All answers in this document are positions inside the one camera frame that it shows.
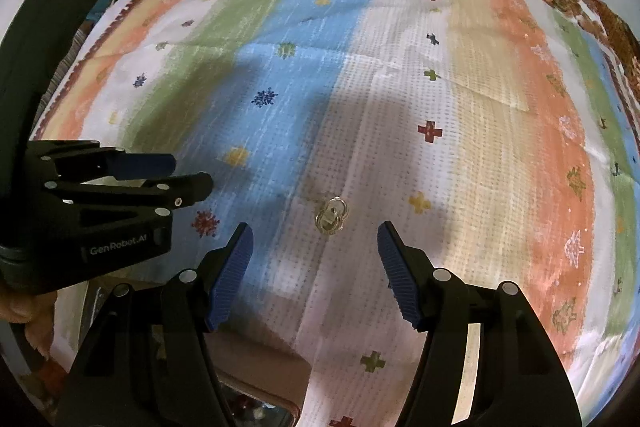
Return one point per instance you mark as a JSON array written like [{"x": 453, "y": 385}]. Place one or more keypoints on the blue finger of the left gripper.
[
  {"x": 100, "y": 162},
  {"x": 171, "y": 193}
]

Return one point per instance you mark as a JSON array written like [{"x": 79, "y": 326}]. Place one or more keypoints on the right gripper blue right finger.
[{"x": 405, "y": 271}]

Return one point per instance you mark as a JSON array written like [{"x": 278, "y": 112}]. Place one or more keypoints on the silver metal tin box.
[{"x": 243, "y": 368}]

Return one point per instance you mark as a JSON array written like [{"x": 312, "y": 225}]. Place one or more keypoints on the person's left hand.
[{"x": 36, "y": 313}]

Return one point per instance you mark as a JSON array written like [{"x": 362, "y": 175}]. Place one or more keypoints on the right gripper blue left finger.
[{"x": 224, "y": 269}]

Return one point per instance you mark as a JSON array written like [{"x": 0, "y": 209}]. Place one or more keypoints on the striped colourful cloth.
[{"x": 497, "y": 135}]

